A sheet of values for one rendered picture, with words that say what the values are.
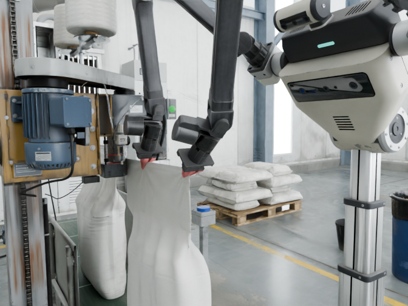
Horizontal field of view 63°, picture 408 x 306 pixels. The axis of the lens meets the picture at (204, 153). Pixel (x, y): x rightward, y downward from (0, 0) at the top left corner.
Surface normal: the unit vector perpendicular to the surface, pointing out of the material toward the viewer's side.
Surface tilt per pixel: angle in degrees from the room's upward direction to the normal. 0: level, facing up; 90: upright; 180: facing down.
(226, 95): 113
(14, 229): 90
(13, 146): 90
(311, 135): 90
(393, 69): 90
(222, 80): 124
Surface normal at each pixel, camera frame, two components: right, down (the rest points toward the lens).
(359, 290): -0.85, 0.05
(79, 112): 0.86, 0.04
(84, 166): 0.57, 0.07
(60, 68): 0.73, 0.06
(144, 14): 0.39, 0.35
